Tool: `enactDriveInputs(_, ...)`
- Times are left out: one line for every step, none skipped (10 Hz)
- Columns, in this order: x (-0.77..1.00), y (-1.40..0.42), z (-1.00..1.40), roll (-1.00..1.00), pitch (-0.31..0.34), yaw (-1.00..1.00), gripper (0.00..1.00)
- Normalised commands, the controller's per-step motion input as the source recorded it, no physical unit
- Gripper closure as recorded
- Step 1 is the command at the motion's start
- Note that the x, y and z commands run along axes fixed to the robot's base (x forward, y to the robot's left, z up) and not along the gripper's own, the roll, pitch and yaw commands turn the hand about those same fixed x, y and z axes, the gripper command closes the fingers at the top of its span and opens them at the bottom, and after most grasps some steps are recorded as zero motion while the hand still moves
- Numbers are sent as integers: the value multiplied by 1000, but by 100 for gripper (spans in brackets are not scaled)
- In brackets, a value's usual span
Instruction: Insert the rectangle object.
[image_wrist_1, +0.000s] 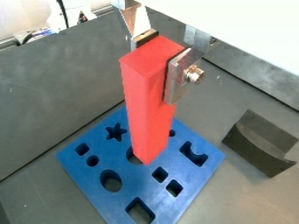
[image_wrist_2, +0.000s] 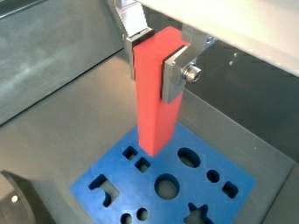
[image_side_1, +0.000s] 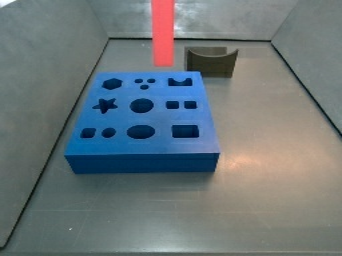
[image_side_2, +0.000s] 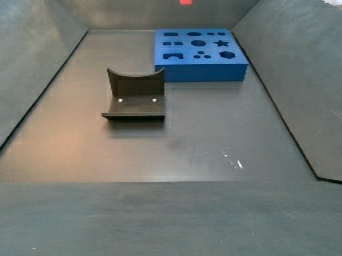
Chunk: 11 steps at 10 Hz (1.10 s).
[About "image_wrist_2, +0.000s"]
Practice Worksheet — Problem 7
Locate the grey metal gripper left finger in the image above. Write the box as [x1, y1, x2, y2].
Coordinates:
[106, 0, 154, 80]

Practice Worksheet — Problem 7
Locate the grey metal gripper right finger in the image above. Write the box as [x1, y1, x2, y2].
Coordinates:
[162, 24, 217, 103]

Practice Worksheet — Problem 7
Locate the red rectangular block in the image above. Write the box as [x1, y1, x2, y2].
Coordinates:
[133, 26, 186, 156]

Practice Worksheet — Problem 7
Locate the blue shape sorting board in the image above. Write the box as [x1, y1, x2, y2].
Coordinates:
[69, 125, 254, 224]

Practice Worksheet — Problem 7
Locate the black curved fixture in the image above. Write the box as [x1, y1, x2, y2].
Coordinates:
[0, 170, 55, 224]

